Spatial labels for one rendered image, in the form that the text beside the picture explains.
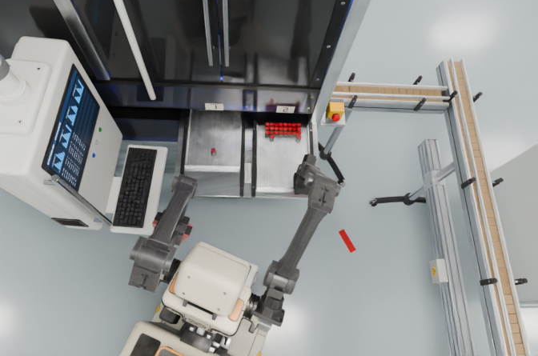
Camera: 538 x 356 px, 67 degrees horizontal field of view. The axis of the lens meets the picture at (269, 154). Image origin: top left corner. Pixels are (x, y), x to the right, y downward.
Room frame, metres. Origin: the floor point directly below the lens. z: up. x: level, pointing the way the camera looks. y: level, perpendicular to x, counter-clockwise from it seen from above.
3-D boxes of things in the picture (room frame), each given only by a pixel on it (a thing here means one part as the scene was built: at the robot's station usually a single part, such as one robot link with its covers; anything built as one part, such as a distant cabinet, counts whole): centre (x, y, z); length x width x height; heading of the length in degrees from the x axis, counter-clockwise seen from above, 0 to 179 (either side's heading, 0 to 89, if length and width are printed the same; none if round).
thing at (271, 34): (0.99, 0.05, 1.51); 0.43 x 0.01 x 0.59; 100
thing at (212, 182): (0.80, 0.10, 0.87); 0.70 x 0.48 x 0.02; 100
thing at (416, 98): (1.25, -0.54, 0.92); 0.69 x 0.16 x 0.16; 100
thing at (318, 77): (1.01, -0.14, 1.40); 0.04 x 0.01 x 0.80; 100
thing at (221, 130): (0.84, 0.28, 0.90); 0.34 x 0.26 x 0.04; 10
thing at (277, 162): (0.80, -0.07, 0.90); 0.34 x 0.26 x 0.04; 11
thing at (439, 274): (0.47, -1.03, 0.50); 0.12 x 0.05 x 0.09; 10
